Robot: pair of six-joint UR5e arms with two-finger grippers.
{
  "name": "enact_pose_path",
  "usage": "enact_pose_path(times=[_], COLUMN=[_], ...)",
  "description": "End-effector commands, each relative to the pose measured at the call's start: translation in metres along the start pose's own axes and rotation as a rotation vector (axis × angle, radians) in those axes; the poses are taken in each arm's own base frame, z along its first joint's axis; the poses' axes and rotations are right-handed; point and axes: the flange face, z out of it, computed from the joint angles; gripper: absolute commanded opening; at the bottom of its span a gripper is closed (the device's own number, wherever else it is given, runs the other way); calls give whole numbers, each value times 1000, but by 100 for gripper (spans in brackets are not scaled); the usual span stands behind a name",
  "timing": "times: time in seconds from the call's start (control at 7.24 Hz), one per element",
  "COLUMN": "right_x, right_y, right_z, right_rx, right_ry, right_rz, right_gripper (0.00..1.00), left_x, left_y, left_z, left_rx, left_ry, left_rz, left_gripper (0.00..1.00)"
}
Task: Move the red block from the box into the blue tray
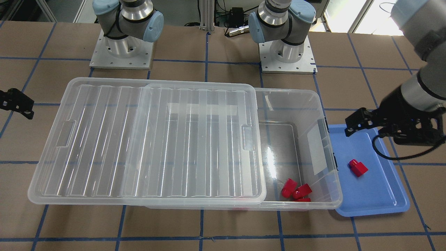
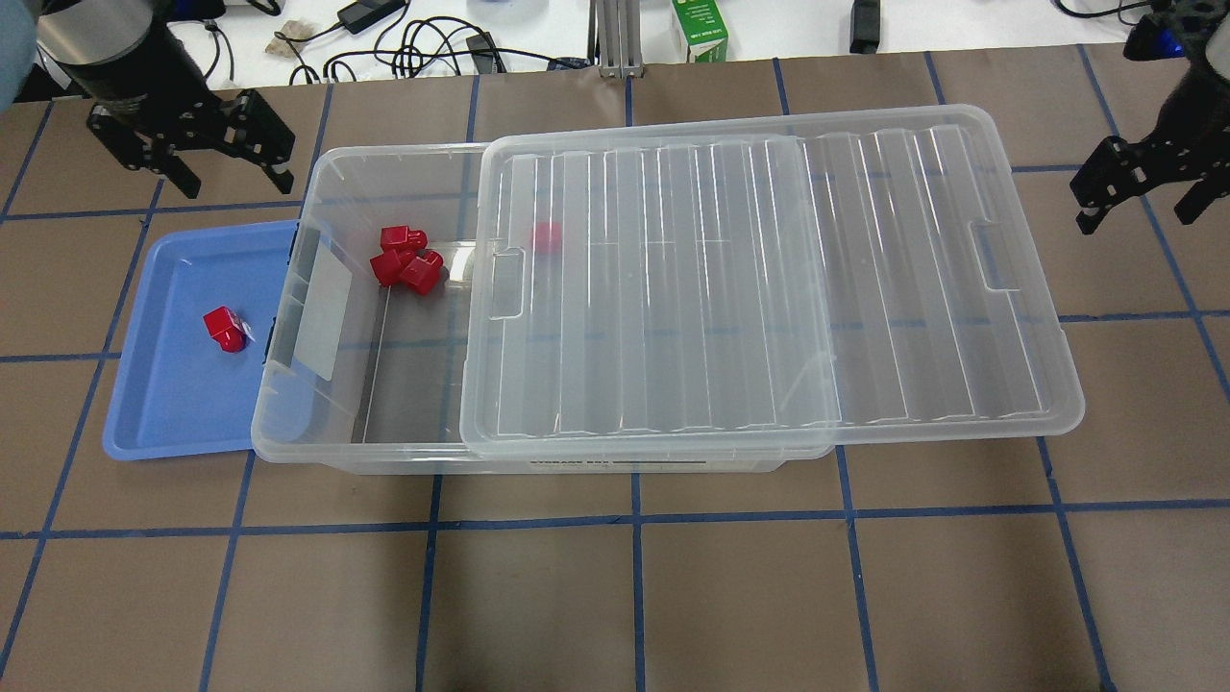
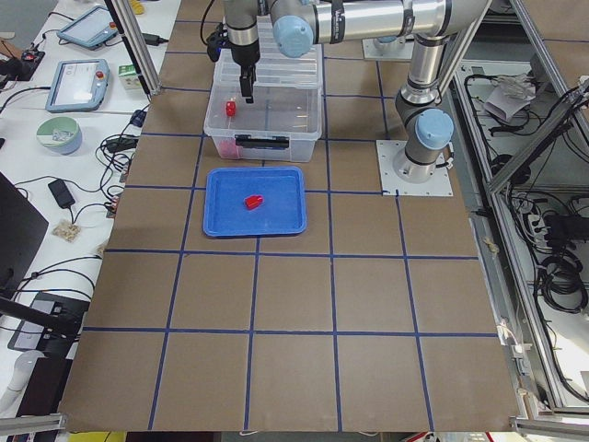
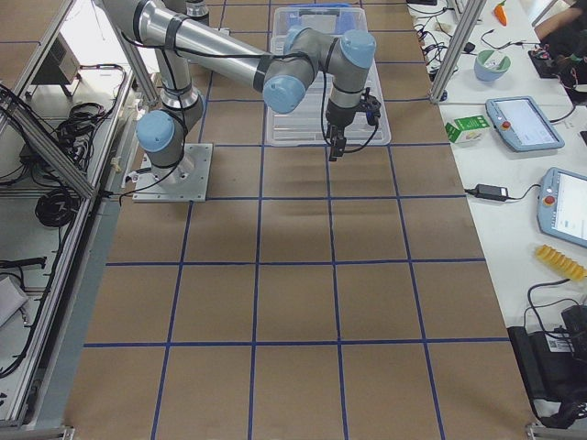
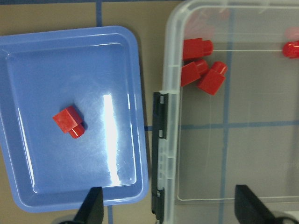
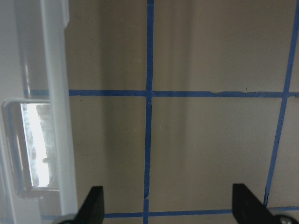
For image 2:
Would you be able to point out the aluminium frame post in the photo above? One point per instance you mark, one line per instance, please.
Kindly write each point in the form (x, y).
(614, 42)

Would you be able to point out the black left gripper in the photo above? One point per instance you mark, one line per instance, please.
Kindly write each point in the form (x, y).
(137, 88)

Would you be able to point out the green white carton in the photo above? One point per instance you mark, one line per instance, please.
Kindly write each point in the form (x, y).
(701, 31)

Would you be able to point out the blue plastic tray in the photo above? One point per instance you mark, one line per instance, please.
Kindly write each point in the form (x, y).
(176, 393)

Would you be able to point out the clear plastic box lid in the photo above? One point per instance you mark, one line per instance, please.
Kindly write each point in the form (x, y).
(941, 322)

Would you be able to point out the clear plastic storage box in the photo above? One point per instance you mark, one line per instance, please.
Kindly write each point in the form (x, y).
(375, 384)

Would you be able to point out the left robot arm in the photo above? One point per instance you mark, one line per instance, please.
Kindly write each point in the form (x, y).
(75, 33)

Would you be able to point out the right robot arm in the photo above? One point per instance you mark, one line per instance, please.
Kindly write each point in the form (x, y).
(1189, 142)

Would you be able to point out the red block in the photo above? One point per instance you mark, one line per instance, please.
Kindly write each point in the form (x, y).
(421, 272)
(226, 328)
(402, 239)
(390, 265)
(546, 239)

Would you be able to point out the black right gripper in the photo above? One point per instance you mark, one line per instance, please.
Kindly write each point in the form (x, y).
(1194, 125)

